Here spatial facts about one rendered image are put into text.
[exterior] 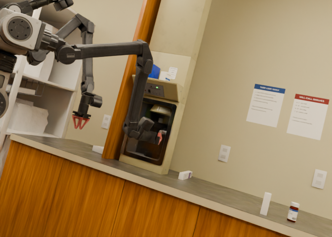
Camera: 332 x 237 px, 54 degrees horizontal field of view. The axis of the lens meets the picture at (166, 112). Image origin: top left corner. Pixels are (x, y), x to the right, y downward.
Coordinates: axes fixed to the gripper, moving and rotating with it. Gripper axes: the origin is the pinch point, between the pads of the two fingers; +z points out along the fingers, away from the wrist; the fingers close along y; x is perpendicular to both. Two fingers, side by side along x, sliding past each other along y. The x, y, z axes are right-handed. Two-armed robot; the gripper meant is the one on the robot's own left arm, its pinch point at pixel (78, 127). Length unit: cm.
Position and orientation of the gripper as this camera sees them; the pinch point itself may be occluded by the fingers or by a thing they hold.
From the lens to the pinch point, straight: 199.0
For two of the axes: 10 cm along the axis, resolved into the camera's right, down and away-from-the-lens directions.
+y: 3.8, 1.4, 9.2
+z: -2.4, 9.7, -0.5
